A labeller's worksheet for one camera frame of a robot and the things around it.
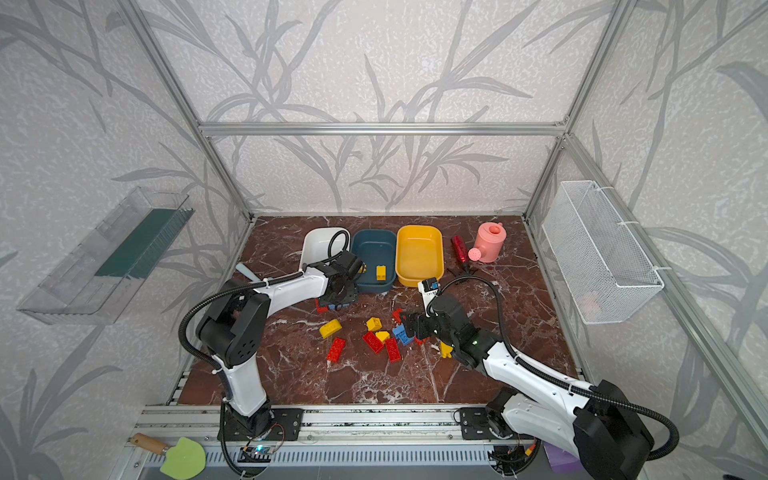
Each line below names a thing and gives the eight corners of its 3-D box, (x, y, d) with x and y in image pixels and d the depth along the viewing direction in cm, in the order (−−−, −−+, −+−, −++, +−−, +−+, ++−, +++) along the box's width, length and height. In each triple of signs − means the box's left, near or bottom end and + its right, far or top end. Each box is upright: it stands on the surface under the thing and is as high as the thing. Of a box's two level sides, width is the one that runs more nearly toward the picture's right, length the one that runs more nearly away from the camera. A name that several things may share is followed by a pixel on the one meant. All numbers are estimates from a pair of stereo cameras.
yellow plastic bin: (395, 288, 101) (394, 278, 96) (396, 236, 116) (396, 225, 111) (444, 288, 101) (447, 278, 96) (439, 236, 116) (441, 225, 111)
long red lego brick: (326, 360, 86) (324, 357, 84) (335, 339, 90) (334, 336, 88) (336, 363, 85) (335, 361, 84) (346, 342, 89) (345, 339, 88)
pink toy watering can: (462, 273, 105) (468, 252, 96) (476, 239, 116) (482, 217, 106) (488, 282, 103) (497, 262, 94) (500, 247, 113) (509, 226, 104)
